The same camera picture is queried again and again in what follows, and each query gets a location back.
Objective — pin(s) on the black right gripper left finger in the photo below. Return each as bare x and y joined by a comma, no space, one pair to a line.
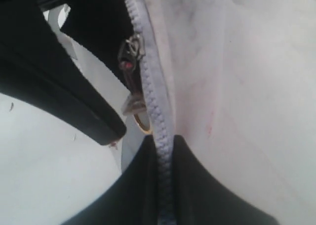
36,69

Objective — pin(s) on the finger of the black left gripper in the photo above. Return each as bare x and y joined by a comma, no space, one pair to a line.
104,28

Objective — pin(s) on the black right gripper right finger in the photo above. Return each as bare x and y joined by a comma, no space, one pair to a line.
190,196

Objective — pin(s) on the white canvas duffel bag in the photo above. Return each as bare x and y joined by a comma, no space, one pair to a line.
237,79

